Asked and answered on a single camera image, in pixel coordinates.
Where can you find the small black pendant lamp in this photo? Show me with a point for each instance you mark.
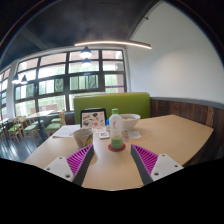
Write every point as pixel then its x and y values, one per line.
pixel 15 79
pixel 24 80

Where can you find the green upholstered bench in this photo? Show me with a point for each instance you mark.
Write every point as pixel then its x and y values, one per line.
pixel 133 103

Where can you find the white paper napkin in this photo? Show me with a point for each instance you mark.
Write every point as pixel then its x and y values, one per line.
pixel 135 134

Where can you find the wooden dining table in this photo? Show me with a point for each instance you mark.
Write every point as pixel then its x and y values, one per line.
pixel 41 114

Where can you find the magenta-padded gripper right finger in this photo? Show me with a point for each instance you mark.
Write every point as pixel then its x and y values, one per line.
pixel 165 166

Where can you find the long linear ceiling light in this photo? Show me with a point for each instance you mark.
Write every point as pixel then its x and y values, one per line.
pixel 113 43

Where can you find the white ceramic bowl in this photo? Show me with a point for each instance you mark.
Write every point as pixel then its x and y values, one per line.
pixel 131 121

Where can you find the beige ceramic cup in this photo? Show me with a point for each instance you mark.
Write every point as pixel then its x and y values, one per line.
pixel 82 138

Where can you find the group of green-seated wooden chairs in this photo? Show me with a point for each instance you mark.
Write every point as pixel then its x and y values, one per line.
pixel 31 127

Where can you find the clear green-capped drink bottle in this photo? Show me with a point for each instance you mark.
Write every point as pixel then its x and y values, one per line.
pixel 116 130

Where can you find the small blue-capped bottle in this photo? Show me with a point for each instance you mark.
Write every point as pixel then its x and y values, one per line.
pixel 107 123

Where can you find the white paper sheet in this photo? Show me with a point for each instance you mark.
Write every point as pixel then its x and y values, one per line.
pixel 65 131

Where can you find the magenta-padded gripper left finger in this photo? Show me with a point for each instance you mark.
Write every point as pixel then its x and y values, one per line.
pixel 63 166

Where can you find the large black-framed window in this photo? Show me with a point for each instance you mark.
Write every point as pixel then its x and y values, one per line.
pixel 66 83

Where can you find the large black pendant lamp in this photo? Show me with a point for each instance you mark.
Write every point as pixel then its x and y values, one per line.
pixel 85 53
pixel 86 63

